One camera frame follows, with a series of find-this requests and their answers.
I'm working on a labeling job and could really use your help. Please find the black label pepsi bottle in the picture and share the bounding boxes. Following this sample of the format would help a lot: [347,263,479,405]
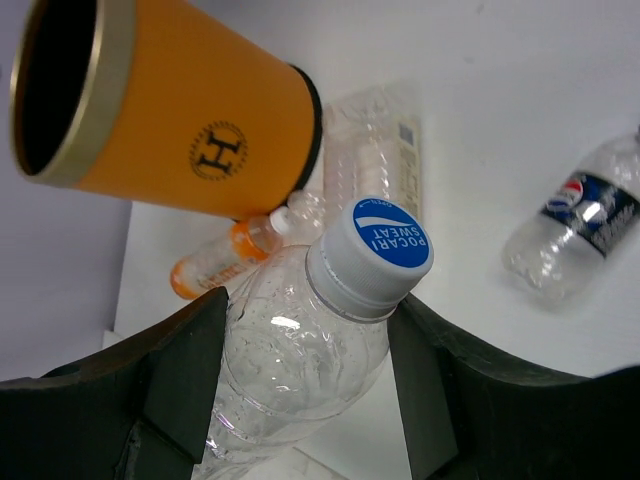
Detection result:
[501,131,639,302]

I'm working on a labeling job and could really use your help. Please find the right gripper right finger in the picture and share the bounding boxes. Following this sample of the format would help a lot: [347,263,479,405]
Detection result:
[388,296,639,479]

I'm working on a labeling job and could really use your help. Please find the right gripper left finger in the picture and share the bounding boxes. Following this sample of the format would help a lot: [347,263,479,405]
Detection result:
[1,288,228,479]

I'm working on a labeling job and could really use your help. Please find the clear bottle blue cap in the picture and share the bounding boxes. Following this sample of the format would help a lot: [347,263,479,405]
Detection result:
[193,196,434,479]

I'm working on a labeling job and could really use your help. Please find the orange label plastic bottle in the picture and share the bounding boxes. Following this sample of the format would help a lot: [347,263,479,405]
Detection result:
[169,207,293,300]

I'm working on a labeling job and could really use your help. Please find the orange cylindrical bin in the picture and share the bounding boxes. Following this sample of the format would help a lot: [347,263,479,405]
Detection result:
[10,0,322,220]

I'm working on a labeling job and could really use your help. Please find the square clear plastic bottle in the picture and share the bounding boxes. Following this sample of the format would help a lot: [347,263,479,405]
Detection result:
[323,82,422,223]

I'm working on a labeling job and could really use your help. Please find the slim clear plastic bottle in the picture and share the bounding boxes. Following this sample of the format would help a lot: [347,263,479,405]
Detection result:
[283,190,326,246]

